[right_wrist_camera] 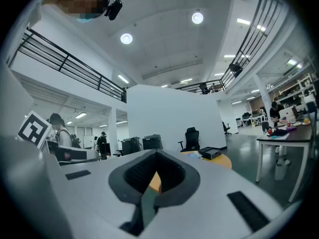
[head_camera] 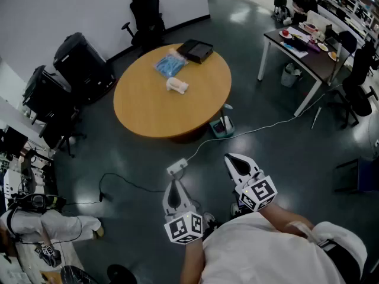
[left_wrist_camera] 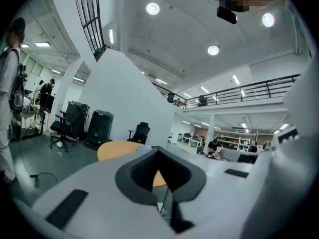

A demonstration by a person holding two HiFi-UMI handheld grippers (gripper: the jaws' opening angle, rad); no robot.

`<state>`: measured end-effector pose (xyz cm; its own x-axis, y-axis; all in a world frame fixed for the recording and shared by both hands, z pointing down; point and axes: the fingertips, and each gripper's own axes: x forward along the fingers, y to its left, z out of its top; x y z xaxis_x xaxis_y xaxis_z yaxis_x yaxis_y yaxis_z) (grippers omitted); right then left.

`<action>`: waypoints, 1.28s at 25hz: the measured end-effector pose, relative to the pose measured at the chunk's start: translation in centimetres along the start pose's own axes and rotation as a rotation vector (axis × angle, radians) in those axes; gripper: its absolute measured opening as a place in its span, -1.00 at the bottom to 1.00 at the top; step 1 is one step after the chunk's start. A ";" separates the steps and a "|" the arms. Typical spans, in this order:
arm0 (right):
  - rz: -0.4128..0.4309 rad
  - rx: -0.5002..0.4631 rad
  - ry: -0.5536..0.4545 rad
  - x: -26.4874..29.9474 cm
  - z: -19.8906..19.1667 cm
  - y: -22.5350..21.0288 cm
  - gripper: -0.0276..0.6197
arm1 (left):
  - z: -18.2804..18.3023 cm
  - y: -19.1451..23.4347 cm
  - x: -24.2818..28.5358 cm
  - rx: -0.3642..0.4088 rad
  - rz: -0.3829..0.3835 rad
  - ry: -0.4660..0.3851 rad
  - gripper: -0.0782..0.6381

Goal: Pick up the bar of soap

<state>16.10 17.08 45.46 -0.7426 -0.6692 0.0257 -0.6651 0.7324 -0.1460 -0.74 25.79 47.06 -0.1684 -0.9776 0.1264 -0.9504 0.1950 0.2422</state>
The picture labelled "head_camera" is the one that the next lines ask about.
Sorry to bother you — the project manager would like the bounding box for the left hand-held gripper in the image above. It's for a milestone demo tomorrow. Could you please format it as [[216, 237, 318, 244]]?
[[162, 179, 205, 245]]

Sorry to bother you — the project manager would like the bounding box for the dark desk with white legs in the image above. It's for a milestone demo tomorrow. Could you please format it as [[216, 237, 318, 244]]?
[[256, 24, 353, 118]]

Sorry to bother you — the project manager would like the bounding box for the grey waste bin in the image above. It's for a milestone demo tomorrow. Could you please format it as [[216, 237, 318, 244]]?
[[280, 63, 303, 88]]

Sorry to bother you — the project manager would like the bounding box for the black floor cable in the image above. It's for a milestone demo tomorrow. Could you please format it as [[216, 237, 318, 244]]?
[[63, 172, 166, 205]]

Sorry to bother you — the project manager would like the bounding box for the black mesh office chair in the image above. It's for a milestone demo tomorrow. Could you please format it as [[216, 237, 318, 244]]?
[[327, 41, 379, 130]]

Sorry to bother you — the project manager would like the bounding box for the person's left shoe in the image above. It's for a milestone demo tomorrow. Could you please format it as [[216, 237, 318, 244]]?
[[203, 212, 216, 229]]

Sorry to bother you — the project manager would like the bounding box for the white power strip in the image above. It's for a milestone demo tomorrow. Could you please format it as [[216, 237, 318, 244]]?
[[166, 157, 189, 176]]

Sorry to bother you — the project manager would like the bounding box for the black chair with backrest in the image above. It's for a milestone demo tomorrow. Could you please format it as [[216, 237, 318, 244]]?
[[272, 0, 288, 16]]

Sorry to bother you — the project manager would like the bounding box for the black office chair with armrests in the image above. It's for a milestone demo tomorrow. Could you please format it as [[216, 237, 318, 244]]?
[[121, 0, 167, 50]]

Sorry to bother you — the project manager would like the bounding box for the black round stool base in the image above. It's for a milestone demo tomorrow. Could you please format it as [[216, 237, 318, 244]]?
[[106, 264, 139, 284]]

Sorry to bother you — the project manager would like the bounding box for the white power cable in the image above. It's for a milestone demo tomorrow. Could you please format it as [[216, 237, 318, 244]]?
[[185, 83, 343, 163]]

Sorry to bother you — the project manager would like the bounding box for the black monitor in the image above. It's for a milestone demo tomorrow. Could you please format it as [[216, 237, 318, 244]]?
[[0, 125, 29, 157]]

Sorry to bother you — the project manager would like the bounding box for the black swivel chair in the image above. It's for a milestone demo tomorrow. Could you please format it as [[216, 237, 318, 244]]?
[[38, 105, 87, 159]]

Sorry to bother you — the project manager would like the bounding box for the black waist strap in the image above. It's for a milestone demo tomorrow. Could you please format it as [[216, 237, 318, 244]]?
[[321, 238, 362, 280]]

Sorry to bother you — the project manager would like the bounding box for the person's white shirt torso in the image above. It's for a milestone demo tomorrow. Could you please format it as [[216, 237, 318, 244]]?
[[200, 211, 368, 284]]

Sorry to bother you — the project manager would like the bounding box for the person's left forearm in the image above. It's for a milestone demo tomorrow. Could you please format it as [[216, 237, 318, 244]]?
[[178, 237, 208, 284]]

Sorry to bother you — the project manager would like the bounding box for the person's right forearm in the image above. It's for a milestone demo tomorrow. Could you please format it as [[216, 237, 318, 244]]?
[[260, 202, 315, 240]]

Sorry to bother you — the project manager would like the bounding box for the dark blue stool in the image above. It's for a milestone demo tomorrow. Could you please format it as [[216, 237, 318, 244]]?
[[334, 156, 379, 194]]

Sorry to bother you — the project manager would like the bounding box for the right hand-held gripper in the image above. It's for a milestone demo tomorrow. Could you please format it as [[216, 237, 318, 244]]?
[[223, 153, 279, 213]]

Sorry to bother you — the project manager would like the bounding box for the small beige object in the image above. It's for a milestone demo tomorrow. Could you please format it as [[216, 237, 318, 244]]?
[[165, 77, 190, 95]]

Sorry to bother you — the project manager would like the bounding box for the large black suitcase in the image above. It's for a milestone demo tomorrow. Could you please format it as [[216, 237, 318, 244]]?
[[53, 32, 117, 102], [22, 65, 74, 125]]

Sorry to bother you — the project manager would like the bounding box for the round wooden table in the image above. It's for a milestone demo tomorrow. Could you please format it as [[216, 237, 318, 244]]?
[[113, 43, 233, 139]]

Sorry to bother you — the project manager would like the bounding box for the teal storage basket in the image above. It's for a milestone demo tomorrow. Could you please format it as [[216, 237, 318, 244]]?
[[209, 115, 236, 139]]

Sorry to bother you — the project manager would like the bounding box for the white stick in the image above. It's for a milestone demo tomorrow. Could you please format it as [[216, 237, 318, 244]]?
[[310, 106, 323, 130]]

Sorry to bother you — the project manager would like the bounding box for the blue plastic packet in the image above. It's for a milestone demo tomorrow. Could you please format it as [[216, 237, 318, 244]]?
[[153, 53, 190, 78]]

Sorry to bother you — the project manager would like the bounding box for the black headset device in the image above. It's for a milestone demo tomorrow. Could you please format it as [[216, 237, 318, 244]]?
[[8, 192, 67, 213]]

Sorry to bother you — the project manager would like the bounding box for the black flat tray box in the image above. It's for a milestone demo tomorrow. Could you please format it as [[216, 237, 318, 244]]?
[[176, 38, 214, 64]]

